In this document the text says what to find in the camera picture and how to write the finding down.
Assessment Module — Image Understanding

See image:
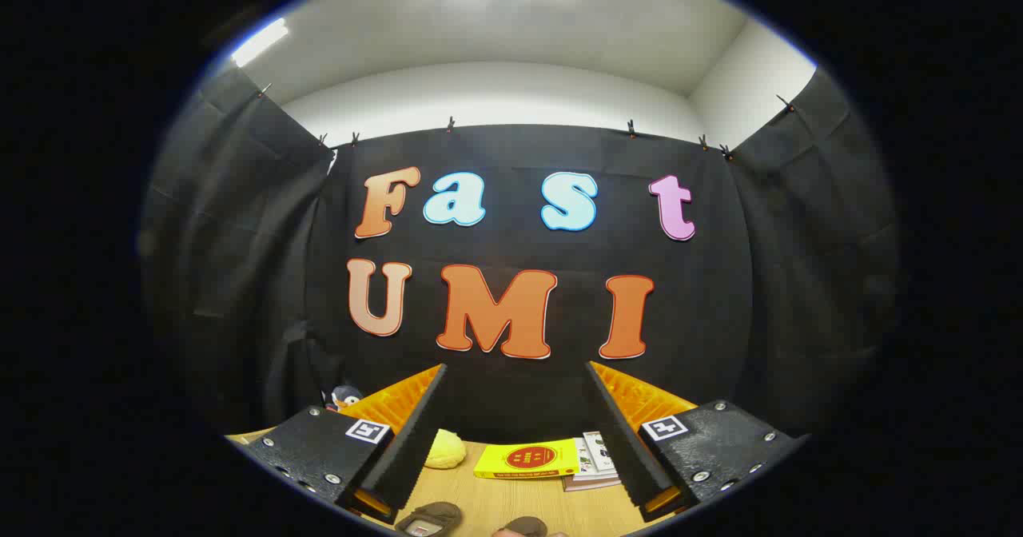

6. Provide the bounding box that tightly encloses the ceiling light panel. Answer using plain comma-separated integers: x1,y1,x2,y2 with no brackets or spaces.
231,18,289,68

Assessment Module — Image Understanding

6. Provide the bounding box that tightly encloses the brown fuzzy shoe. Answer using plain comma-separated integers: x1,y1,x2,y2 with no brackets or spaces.
395,502,463,536
492,516,568,537

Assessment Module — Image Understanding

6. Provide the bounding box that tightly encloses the penguin plush toy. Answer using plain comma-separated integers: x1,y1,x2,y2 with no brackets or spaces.
324,385,365,412

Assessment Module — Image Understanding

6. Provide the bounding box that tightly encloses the row of black clips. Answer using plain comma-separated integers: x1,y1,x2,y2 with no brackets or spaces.
256,82,797,162

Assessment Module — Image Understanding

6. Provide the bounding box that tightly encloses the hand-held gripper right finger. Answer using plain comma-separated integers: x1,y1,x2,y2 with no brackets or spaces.
585,361,804,523

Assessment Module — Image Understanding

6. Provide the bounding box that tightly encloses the yellow round plush cushion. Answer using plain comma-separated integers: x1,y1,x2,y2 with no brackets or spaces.
424,429,467,470

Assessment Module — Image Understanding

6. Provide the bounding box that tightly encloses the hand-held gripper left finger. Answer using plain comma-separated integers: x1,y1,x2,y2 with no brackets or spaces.
240,364,448,526

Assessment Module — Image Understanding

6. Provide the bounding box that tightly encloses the yellow book with red circle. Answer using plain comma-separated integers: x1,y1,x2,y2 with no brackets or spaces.
473,439,582,480

